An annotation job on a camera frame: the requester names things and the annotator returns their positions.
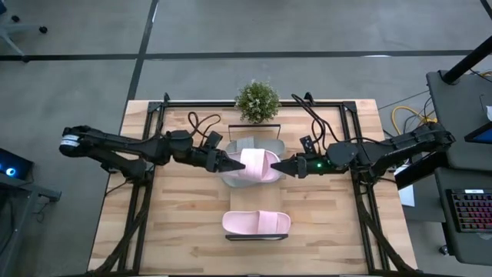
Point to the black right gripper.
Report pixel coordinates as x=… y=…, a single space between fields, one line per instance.
x=311 y=165

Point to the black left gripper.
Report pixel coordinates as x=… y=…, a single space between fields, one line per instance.
x=211 y=161

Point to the pink slide sandal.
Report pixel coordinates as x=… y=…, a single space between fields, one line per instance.
x=246 y=222
x=253 y=163

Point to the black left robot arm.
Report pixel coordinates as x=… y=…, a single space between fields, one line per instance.
x=115 y=144

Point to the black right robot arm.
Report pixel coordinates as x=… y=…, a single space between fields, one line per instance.
x=403 y=148

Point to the small green potted plant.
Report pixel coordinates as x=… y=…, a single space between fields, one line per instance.
x=257 y=102

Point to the white paper sheet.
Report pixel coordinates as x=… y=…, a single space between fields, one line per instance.
x=407 y=196

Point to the dark grey desk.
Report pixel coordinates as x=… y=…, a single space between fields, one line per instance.
x=446 y=231

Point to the backlit black keyboard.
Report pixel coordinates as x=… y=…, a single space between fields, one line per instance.
x=473 y=211

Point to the grey metal cart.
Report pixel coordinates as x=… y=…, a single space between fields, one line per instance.
x=38 y=191

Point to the tablet with blue screen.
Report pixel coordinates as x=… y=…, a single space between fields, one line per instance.
x=485 y=135

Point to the black pole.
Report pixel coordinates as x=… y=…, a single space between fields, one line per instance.
x=465 y=61

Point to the black computer with blue light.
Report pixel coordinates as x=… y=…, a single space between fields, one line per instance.
x=15 y=165

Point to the grey office chair base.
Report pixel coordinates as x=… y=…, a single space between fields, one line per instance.
x=23 y=27

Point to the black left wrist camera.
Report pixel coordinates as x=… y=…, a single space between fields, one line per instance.
x=213 y=139

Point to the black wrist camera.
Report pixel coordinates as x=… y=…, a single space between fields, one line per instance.
x=307 y=144
x=213 y=139

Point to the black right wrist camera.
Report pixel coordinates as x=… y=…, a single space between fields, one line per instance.
x=307 y=144

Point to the wooden shelf with black frame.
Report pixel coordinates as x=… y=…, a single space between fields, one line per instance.
x=253 y=200

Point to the black metal rig frame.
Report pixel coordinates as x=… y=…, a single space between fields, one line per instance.
x=177 y=104

